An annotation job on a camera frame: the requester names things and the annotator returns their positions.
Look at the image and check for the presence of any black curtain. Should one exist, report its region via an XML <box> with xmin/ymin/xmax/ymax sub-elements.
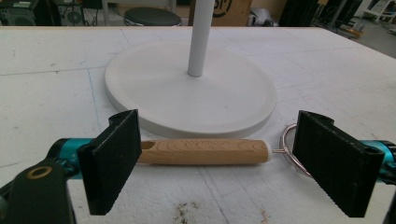
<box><xmin>278</xmin><ymin>0</ymin><xmax>319</xmax><ymax>27</ymax></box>

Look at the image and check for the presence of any white round stand base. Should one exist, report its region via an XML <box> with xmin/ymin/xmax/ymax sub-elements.
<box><xmin>104</xmin><ymin>0</ymin><xmax>278</xmax><ymax>140</ymax></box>

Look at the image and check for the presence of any white crumpled bag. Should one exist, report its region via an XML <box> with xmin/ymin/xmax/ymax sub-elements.
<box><xmin>248</xmin><ymin>7</ymin><xmax>279</xmax><ymax>27</ymax></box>

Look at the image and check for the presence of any black round stool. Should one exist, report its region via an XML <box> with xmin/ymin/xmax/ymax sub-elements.
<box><xmin>122</xmin><ymin>7</ymin><xmax>183</xmax><ymax>27</ymax></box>

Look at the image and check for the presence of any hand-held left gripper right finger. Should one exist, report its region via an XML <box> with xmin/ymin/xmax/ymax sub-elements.
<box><xmin>291</xmin><ymin>109</ymin><xmax>386</xmax><ymax>218</ymax></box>

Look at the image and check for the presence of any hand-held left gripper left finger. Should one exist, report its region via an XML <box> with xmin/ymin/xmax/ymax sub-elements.
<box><xmin>77</xmin><ymin>108</ymin><xmax>143</xmax><ymax>217</ymax></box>

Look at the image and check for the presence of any wooden-handled metal whisk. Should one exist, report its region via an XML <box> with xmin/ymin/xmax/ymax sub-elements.
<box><xmin>136</xmin><ymin>122</ymin><xmax>312</xmax><ymax>178</ymax></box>

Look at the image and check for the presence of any brown cardboard box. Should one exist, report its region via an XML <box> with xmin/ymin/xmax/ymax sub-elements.
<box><xmin>188</xmin><ymin>0</ymin><xmax>254</xmax><ymax>27</ymax></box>

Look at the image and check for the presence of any black electronic equipment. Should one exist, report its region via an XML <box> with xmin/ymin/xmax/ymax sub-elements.
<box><xmin>0</xmin><ymin>0</ymin><xmax>104</xmax><ymax>27</ymax></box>

